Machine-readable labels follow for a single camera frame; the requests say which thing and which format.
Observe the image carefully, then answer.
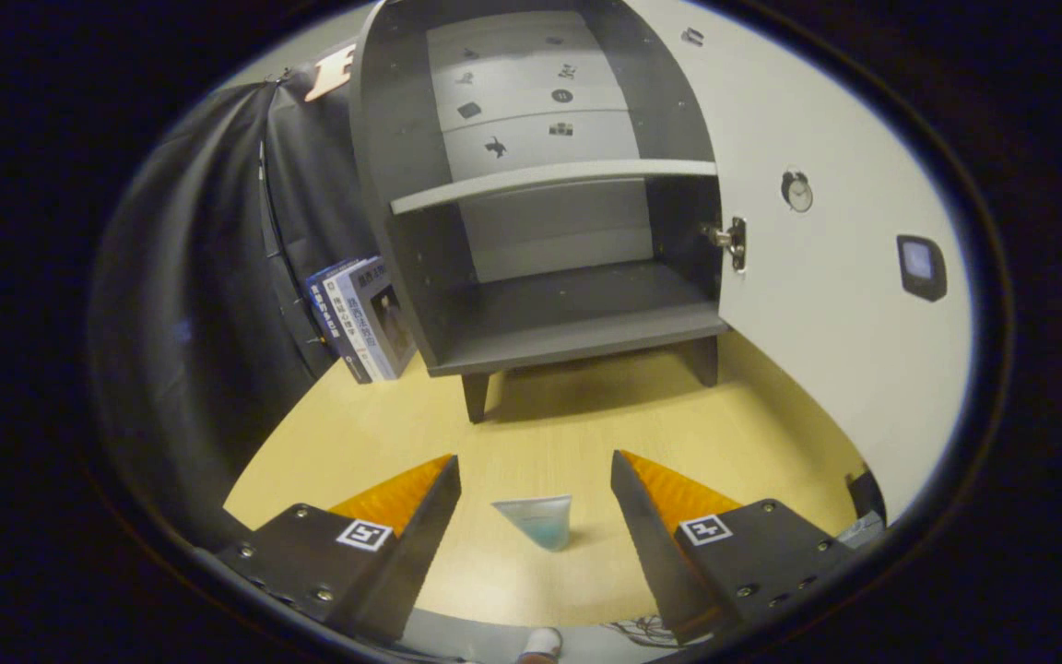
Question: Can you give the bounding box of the clear tube with blue gel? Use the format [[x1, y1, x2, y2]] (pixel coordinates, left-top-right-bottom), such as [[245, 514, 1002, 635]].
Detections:
[[491, 494, 574, 552]]

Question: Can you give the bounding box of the white spine book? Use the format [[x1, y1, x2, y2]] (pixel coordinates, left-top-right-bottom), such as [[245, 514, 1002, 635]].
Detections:
[[324, 261, 394, 382]]

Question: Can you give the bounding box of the metal door hinge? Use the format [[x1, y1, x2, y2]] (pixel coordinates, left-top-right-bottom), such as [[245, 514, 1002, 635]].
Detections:
[[702, 217, 748, 274]]

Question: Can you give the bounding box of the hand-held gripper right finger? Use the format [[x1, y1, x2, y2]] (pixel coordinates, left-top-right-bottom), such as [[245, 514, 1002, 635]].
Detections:
[[610, 450, 864, 644]]

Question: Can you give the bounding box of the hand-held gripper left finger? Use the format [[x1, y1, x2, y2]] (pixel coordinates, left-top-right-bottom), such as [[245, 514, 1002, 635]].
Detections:
[[195, 454, 463, 644]]

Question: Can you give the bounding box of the black backdrop cloth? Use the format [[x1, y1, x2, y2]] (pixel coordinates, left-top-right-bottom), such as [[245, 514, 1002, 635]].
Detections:
[[88, 41, 384, 554]]

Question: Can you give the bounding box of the grey blue picture book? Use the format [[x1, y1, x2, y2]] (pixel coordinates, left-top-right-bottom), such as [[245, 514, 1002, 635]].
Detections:
[[347, 255, 419, 379]]

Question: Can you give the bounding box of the white cabinet door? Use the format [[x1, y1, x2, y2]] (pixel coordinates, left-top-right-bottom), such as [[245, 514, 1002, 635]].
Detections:
[[623, 0, 974, 522]]

